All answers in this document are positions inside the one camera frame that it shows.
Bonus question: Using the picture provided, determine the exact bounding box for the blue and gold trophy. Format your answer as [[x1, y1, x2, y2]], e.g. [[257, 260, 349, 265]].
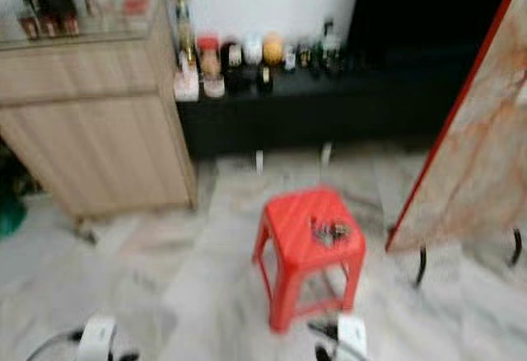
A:
[[171, 0, 197, 67]]

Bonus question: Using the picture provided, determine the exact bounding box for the marble pattern red-rimmed table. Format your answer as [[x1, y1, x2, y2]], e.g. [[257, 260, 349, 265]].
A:
[[385, 0, 527, 288]]

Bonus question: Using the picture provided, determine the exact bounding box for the black low sideboard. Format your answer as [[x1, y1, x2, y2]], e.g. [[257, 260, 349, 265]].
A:
[[177, 44, 483, 161]]

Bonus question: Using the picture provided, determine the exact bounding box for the white and green toy robot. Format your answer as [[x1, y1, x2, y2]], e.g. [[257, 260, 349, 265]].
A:
[[321, 17, 343, 55]]

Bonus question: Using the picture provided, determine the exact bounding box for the pink tissue box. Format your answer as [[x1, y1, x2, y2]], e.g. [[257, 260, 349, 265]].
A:
[[174, 64, 200, 102]]

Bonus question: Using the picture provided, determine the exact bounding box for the red-lidded jar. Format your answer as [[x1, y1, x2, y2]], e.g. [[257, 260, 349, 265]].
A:
[[196, 35, 222, 78]]

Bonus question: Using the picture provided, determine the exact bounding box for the bunch of keys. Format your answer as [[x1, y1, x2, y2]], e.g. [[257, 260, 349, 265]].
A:
[[309, 217, 352, 247]]

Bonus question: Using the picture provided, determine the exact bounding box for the light wooden cabinet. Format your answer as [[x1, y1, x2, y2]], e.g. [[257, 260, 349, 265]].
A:
[[0, 0, 198, 218]]

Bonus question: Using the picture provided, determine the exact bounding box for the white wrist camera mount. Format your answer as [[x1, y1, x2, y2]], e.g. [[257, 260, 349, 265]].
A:
[[335, 316, 368, 361], [78, 316, 118, 361]]

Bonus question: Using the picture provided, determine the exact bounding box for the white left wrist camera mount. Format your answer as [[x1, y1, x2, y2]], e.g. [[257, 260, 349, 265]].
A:
[[78, 316, 118, 361]]

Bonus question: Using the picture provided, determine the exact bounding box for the white round figure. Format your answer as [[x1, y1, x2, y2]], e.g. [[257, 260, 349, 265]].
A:
[[241, 35, 263, 67]]

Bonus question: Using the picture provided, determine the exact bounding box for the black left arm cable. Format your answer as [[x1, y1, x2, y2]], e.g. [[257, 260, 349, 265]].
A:
[[25, 328, 83, 361]]

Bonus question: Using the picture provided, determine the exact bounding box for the orange ball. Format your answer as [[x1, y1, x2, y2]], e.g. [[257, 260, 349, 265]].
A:
[[262, 33, 285, 67]]

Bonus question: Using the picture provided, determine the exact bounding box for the red plastic stool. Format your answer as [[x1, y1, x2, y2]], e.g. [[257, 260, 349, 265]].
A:
[[252, 186, 367, 335]]

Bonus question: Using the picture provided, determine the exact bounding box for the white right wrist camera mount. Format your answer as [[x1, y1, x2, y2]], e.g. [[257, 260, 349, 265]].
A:
[[335, 316, 368, 361]]

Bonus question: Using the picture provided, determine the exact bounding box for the black round figure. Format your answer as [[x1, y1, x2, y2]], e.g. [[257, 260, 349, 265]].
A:
[[221, 41, 242, 72]]

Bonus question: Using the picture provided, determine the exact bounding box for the small red box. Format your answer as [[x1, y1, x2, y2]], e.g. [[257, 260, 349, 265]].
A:
[[123, 0, 152, 17]]

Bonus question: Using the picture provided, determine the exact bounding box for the green object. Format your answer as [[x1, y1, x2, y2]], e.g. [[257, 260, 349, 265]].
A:
[[0, 188, 26, 239]]

